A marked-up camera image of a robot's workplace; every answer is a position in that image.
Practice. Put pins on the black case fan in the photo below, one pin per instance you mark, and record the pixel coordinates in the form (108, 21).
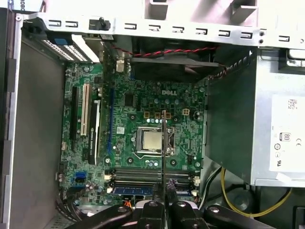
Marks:
(166, 69)

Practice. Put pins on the silver CPU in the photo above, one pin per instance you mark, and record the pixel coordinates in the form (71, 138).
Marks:
(152, 140)

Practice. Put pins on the gray power supply unit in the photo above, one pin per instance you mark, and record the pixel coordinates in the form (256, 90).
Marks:
(228, 119)

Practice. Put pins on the black expansion slot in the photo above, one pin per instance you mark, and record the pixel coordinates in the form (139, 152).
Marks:
(74, 114)

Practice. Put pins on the CPU socket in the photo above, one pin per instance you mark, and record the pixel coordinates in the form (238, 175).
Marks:
(140, 143)

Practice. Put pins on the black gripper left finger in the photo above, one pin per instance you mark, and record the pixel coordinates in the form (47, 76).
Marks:
(150, 214)

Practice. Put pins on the perforated metal slot cover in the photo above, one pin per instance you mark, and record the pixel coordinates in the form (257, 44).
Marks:
(59, 51)
(83, 50)

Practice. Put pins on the black RAM slot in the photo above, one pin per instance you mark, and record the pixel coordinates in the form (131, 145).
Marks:
(133, 177)
(133, 184)
(133, 171)

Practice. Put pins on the black PC case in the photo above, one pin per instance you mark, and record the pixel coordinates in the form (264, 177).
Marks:
(38, 119)

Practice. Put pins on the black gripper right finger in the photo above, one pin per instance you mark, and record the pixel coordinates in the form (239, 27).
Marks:
(183, 214)

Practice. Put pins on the black case latch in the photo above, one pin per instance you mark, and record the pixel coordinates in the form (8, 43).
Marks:
(98, 23)

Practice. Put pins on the green RAM stick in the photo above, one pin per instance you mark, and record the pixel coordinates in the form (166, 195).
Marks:
(164, 143)

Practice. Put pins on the RAM stick with blue label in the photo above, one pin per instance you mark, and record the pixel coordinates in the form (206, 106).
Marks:
(131, 190)

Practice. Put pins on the white expansion slot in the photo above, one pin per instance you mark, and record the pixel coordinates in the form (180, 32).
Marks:
(85, 109)

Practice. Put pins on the blue SATA port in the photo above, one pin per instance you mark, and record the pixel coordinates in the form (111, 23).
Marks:
(80, 177)

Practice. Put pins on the green motherboard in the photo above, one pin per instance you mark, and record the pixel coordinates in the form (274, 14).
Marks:
(147, 95)

